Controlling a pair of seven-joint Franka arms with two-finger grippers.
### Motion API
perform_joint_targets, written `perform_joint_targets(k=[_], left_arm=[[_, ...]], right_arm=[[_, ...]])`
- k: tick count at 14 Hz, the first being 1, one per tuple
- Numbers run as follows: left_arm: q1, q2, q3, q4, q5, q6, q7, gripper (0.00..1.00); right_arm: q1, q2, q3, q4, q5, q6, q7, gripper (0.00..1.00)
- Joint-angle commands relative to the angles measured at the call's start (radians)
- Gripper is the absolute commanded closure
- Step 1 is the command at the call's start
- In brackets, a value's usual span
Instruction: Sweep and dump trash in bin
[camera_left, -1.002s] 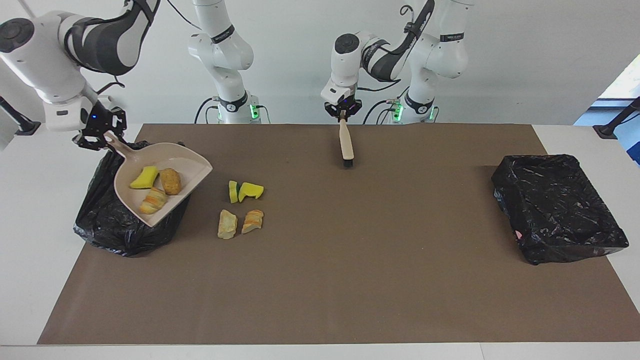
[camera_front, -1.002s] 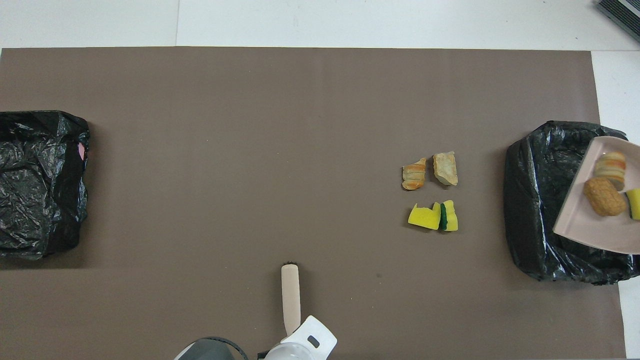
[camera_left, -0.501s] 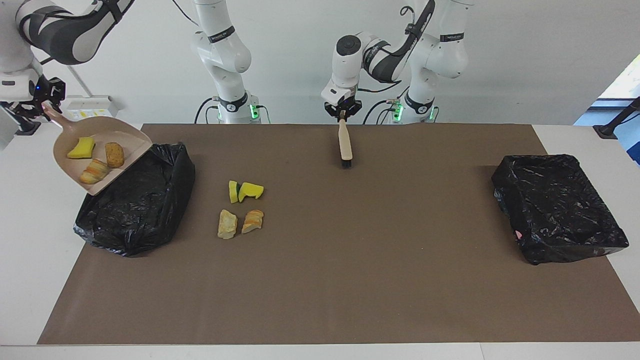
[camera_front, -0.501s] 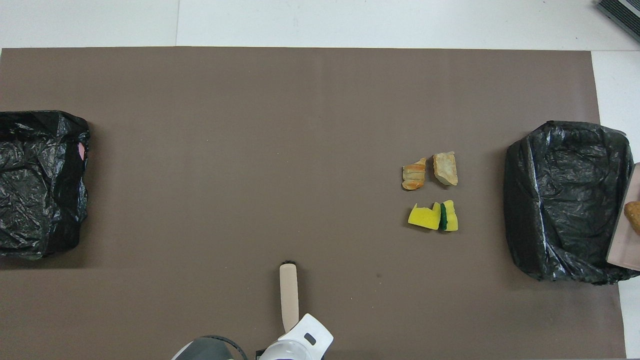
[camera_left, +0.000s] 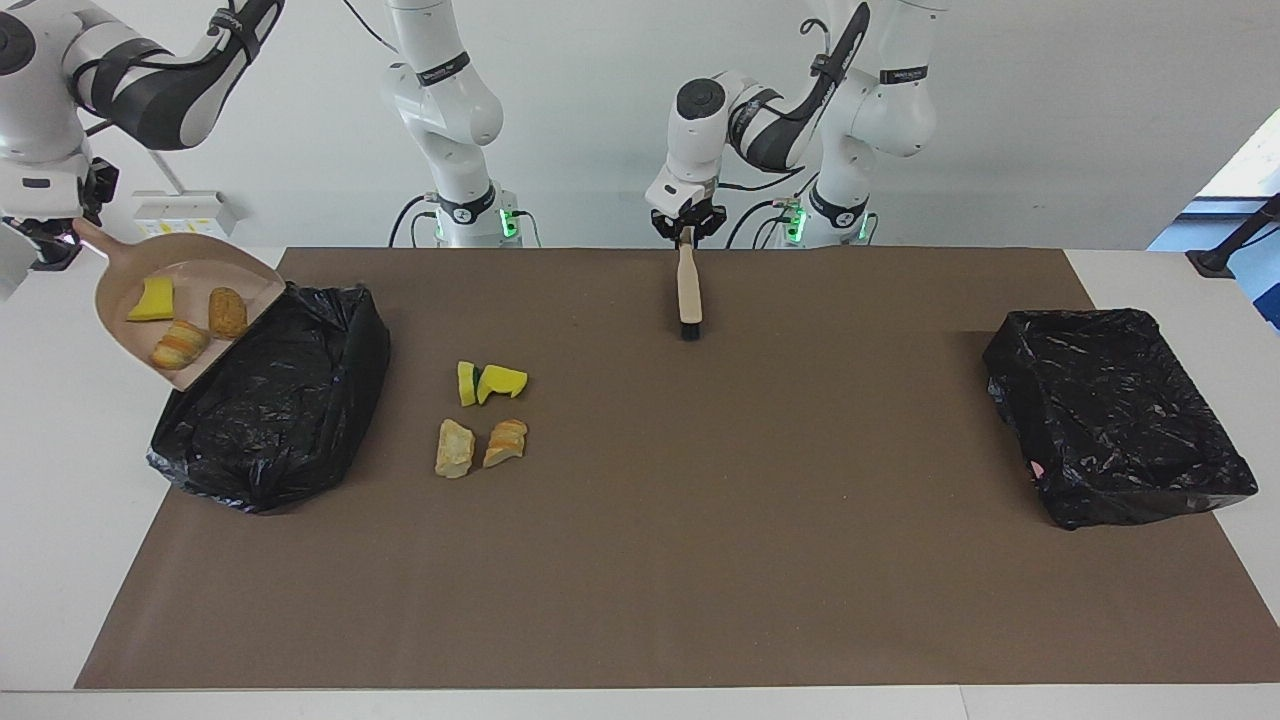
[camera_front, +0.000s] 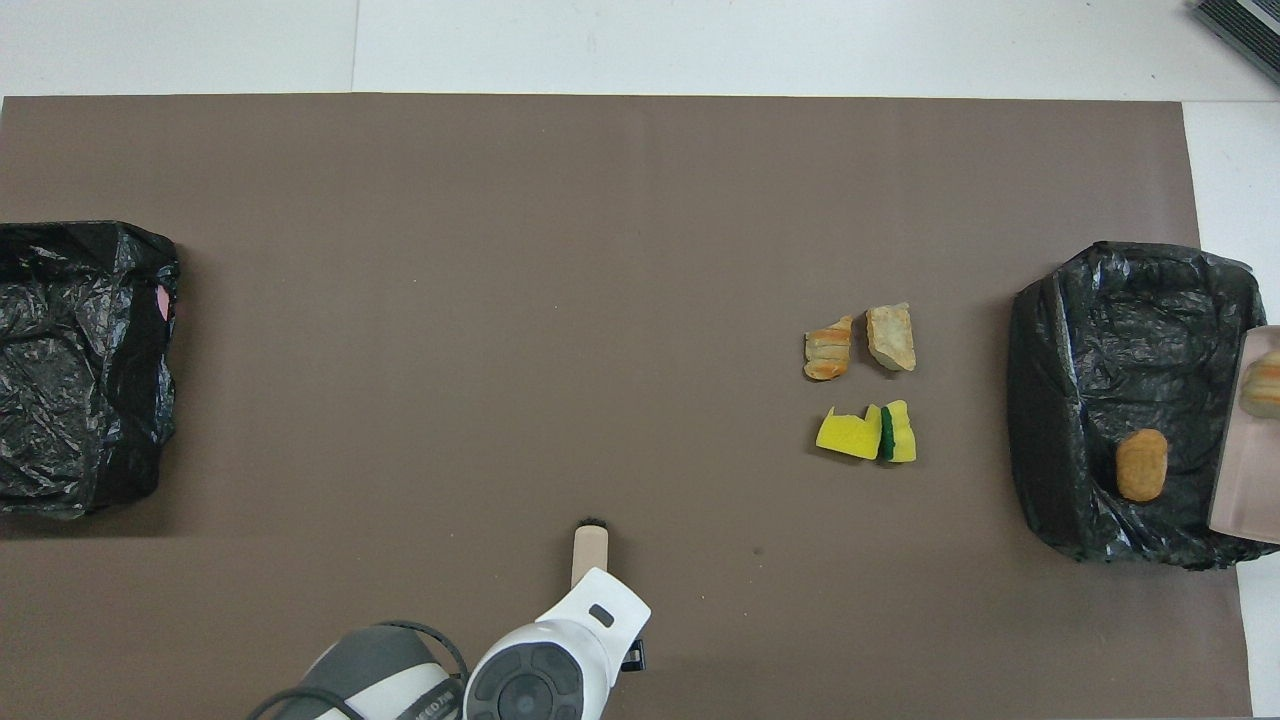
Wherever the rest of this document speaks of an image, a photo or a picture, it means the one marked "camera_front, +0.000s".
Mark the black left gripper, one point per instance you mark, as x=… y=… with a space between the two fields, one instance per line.
x=634 y=656

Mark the beige brush with black bristles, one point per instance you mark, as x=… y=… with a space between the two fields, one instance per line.
x=590 y=555

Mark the yellow notched sponge piece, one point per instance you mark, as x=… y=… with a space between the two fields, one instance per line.
x=848 y=435

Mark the yellow sponge with green layer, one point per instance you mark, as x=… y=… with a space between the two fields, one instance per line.
x=900 y=432

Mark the orange striped sponge chunk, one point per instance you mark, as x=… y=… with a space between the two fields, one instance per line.
x=828 y=350

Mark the beige wedge sponge chunk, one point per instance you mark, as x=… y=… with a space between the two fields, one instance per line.
x=890 y=337

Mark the brown oval sponge chunk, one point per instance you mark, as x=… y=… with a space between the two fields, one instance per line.
x=1141 y=466

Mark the beige plastic dustpan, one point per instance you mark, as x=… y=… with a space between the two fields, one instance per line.
x=1250 y=470

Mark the pale rounded sponge chunk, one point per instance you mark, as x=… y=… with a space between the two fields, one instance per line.
x=1263 y=385

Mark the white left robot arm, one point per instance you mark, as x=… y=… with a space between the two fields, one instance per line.
x=560 y=650

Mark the black bag lined bin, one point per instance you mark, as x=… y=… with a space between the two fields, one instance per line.
x=1100 y=330

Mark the black bag bin pink mark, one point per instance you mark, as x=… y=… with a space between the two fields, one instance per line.
x=100 y=430

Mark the brown table mat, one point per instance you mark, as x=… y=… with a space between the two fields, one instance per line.
x=400 y=300

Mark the grey ribbed device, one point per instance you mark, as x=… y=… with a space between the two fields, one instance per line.
x=1245 y=30

